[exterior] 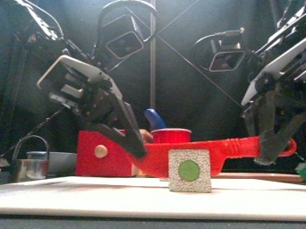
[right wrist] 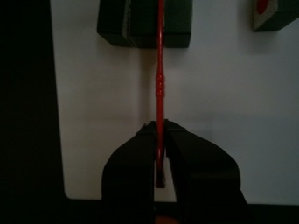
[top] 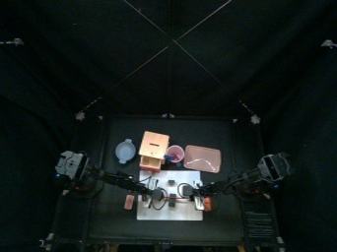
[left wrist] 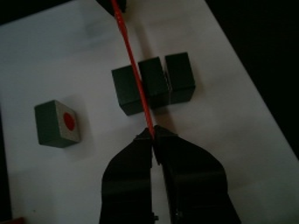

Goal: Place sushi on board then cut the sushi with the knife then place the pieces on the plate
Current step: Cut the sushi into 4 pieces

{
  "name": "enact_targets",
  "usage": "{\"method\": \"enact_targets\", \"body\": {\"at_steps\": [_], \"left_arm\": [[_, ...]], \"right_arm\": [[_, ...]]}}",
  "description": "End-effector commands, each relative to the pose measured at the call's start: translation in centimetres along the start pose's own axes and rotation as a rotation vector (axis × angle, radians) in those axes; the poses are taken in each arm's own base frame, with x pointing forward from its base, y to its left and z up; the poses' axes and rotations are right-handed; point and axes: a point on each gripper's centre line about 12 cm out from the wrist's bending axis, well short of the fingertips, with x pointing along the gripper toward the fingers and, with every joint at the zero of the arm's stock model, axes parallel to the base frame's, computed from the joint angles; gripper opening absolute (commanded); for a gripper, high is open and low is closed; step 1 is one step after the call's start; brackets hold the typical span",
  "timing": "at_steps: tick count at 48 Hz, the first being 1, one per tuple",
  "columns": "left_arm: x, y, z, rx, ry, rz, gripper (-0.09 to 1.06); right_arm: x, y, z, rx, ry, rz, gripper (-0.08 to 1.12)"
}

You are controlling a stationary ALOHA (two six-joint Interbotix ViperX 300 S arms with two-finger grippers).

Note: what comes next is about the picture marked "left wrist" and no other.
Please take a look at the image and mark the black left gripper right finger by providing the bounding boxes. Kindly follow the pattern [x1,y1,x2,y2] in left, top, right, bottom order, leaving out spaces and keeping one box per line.
[154,125,244,224]

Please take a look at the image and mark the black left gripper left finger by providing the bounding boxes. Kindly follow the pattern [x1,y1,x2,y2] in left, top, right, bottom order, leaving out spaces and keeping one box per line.
[98,127,155,224]

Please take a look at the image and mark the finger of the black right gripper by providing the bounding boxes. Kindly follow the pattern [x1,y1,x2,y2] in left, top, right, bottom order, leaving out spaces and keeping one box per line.
[95,0,118,16]
[117,0,127,15]

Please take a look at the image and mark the dark green toy sushi piece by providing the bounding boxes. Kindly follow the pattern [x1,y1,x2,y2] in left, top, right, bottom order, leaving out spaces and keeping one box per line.
[163,52,197,105]
[111,64,146,116]
[138,56,174,109]
[33,99,83,149]

